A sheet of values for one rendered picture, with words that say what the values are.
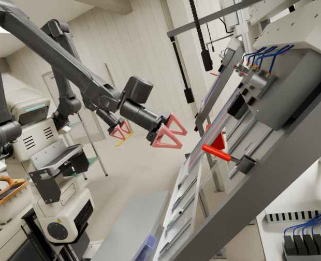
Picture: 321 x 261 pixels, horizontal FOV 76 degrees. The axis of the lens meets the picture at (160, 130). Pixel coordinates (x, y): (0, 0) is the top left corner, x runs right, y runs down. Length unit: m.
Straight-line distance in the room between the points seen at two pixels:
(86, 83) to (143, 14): 4.31
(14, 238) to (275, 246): 1.12
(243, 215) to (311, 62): 0.30
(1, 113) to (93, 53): 4.72
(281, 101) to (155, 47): 4.42
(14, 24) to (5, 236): 0.92
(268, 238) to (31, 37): 0.96
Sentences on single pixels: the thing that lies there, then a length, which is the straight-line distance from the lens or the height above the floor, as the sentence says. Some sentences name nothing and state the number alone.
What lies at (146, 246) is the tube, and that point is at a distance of 0.26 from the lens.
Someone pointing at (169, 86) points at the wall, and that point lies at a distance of 4.74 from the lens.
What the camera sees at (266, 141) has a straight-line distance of 0.47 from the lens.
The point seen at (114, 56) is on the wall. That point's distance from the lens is 5.17.
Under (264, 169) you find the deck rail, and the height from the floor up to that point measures 1.04.
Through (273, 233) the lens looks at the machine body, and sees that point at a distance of 0.89.
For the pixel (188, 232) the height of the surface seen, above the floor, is 0.85.
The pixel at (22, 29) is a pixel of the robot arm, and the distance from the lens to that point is 0.72.
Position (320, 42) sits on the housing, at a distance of 0.39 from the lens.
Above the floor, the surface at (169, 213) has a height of 0.73.
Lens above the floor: 1.26
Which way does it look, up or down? 15 degrees down
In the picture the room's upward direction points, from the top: 19 degrees counter-clockwise
